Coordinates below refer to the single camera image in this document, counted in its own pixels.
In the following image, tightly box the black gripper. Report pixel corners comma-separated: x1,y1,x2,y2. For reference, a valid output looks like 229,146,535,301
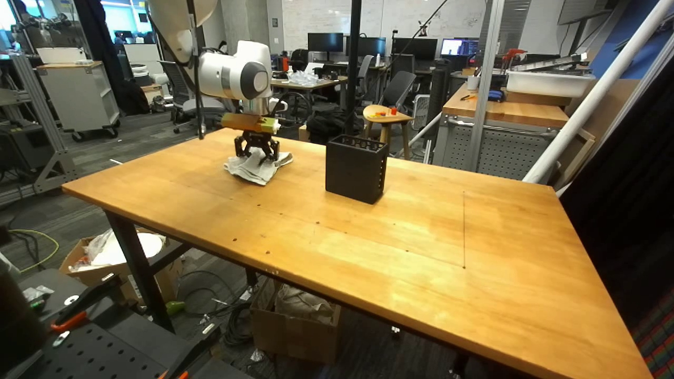
234,131,280,167

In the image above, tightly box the white cloth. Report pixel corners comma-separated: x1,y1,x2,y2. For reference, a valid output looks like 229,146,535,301
226,150,292,188

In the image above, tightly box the black perforated box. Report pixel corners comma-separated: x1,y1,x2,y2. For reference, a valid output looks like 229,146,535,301
324,134,389,205

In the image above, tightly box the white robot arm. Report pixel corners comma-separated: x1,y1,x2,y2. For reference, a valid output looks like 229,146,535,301
196,41,280,162

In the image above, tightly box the cardboard box under table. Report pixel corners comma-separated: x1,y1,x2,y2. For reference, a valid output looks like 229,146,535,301
250,280,342,365

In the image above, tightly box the grey office chair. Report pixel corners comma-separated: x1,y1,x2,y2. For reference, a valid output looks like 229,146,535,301
162,61,226,128

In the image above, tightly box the round wooden stool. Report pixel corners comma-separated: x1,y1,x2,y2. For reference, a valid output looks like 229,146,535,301
362,105,410,158

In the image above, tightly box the black office chair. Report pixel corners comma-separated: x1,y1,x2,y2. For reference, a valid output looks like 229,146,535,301
382,72,414,108

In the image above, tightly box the black vertical pole stand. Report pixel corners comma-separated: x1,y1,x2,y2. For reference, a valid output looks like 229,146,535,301
345,0,362,134

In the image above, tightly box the white rolling cabinet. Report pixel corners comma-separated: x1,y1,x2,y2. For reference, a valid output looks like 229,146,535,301
36,61,120,142

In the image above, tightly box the computer monitor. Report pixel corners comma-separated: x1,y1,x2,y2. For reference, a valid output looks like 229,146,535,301
440,38,478,56

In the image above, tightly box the wooden workbench with drawers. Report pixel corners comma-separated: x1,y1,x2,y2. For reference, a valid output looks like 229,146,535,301
431,84,569,178

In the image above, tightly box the white plastic tray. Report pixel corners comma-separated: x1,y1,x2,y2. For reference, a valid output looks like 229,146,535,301
506,72,594,96

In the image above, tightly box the white diagonal pole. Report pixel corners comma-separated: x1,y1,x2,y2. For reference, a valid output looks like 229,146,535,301
523,0,674,183

